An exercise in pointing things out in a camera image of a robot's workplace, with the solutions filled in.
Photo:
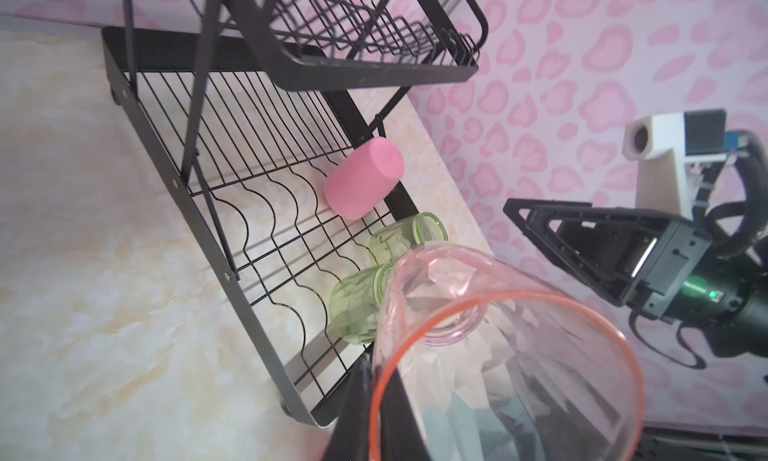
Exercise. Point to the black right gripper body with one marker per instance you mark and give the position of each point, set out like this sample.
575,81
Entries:
659,264

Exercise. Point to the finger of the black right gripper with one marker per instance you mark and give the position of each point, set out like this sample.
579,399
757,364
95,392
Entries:
603,248

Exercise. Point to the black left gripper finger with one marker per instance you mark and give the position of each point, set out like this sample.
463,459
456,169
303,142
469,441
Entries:
351,413

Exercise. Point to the orange translucent cup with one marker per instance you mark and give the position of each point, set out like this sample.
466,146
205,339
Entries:
475,360

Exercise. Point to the green cup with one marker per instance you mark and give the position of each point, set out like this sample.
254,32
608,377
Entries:
356,301
392,242

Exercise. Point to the pink cup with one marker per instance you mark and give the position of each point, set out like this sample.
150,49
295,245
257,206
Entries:
364,178

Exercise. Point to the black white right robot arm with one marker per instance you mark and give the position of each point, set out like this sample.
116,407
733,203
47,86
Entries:
724,299

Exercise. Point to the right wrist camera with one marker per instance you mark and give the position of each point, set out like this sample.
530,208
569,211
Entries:
671,151

